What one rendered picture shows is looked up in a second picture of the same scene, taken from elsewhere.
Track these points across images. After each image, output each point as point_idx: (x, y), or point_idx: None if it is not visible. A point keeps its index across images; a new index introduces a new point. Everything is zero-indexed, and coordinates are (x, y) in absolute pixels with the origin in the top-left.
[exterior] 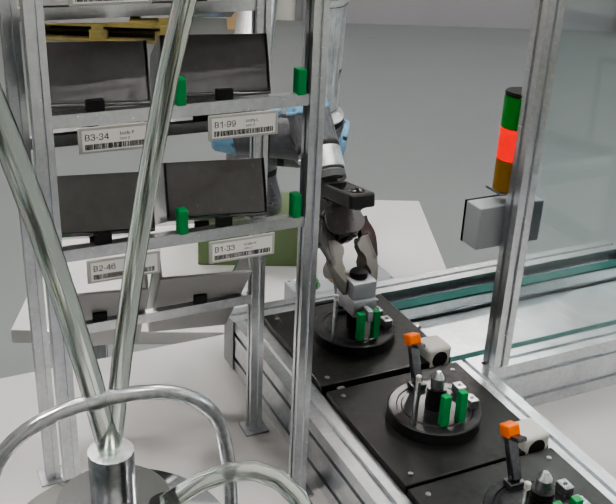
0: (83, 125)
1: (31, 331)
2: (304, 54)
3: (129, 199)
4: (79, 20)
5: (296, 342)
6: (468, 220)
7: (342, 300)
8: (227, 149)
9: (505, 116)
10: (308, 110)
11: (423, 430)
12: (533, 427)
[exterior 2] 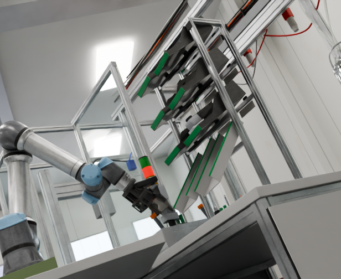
0: (234, 67)
1: (246, 137)
2: (22, 186)
3: None
4: (166, 65)
5: (227, 172)
6: (161, 191)
7: (171, 216)
8: (101, 177)
9: (148, 162)
10: (199, 106)
11: None
12: None
